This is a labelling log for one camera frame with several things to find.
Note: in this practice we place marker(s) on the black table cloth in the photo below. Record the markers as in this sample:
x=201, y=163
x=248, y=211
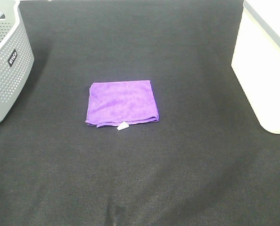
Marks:
x=207, y=162

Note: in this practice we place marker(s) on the purple folded towel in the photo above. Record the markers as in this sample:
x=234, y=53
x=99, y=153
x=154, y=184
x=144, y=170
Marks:
x=112, y=103

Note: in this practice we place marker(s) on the white plastic basket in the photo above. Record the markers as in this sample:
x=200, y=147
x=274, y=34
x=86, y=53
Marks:
x=256, y=60

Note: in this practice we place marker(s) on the grey perforated plastic basket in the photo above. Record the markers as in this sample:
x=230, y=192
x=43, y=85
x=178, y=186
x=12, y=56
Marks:
x=16, y=56

